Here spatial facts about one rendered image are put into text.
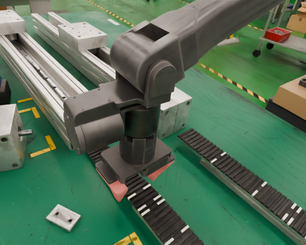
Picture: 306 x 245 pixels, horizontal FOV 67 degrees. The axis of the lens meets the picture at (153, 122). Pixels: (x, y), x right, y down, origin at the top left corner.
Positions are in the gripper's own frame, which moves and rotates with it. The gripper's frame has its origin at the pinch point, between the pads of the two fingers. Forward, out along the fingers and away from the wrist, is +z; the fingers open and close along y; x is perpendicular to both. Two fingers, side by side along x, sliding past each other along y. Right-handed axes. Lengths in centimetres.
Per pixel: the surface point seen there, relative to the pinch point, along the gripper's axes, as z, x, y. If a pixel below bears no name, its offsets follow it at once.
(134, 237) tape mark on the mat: 3.1, 6.6, 4.8
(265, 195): -0.2, 16.5, -18.8
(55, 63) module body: -5.4, -44.9, -3.8
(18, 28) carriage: -7, -75, -3
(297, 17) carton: 57, -161, -499
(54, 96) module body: -5.4, -28.2, 3.1
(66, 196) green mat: 3.1, -7.5, 10.5
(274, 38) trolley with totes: 50, -106, -301
